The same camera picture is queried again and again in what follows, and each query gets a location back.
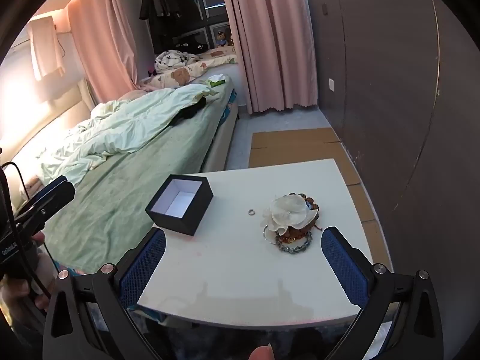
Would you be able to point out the green and white tissue packet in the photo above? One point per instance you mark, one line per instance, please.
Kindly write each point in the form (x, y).
(217, 80)

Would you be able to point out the light green duvet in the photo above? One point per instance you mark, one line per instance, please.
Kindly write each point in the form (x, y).
(127, 131)

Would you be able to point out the flat brown cardboard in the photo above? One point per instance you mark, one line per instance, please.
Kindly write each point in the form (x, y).
(292, 146)

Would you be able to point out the white wall switch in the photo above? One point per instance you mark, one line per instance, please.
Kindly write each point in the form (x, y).
(332, 84)

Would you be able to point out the dark hanging clothes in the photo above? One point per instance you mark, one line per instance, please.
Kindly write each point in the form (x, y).
(165, 7)

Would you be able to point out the black jewelry box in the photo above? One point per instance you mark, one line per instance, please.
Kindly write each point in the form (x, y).
(180, 204)

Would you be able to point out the white flower hair accessory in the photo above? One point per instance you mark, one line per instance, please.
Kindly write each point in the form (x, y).
(287, 213)

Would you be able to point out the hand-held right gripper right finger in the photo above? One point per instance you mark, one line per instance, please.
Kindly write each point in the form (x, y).
(345, 270)

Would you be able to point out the dark brown wardrobe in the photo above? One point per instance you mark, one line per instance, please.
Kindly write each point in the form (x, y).
(393, 101)

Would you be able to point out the silver hoop with white charm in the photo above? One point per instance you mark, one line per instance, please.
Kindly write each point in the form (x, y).
(268, 234)

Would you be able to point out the white hanging towel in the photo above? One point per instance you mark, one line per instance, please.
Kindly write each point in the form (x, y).
(47, 48)

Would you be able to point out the white blanket with black pattern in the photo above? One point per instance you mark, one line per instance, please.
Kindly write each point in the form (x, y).
(174, 59)

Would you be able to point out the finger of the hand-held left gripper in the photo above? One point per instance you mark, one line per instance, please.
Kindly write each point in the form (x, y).
(50, 197)

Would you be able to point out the pink curtain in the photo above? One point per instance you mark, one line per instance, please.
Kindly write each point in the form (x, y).
(273, 45)
(101, 45)

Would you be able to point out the black plush toy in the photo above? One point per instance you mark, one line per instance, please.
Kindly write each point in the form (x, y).
(191, 45)

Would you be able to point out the person's left hand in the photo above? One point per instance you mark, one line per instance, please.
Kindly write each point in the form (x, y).
(41, 270)

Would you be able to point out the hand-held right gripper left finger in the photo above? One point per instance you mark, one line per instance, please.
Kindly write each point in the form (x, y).
(142, 270)

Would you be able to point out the green bed sheet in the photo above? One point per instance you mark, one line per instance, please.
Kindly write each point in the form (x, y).
(123, 210)

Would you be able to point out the beige headboard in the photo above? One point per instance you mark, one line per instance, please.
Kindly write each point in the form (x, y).
(41, 135)

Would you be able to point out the person's right hand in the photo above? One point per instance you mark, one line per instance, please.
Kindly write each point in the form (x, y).
(262, 353)

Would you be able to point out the black cloth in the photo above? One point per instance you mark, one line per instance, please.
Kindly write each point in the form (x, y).
(189, 111)

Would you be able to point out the pink pillow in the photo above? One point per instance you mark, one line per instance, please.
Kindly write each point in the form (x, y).
(133, 95)

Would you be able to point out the bear plush toy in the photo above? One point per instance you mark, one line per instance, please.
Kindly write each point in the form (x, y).
(222, 39)

